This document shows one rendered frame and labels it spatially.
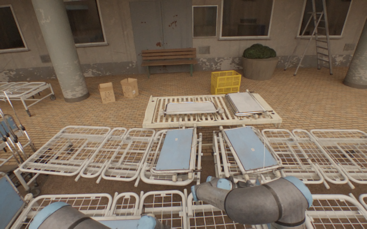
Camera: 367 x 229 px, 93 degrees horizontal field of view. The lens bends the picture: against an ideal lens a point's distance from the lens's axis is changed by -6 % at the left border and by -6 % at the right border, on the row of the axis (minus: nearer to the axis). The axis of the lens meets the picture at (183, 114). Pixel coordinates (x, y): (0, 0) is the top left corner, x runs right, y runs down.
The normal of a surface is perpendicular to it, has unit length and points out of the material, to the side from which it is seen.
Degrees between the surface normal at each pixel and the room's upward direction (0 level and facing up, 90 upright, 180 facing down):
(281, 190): 9
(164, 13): 90
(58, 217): 7
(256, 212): 63
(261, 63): 101
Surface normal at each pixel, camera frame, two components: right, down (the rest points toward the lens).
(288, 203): 0.20, -0.22
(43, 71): 0.05, 0.49
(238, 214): -0.65, 0.15
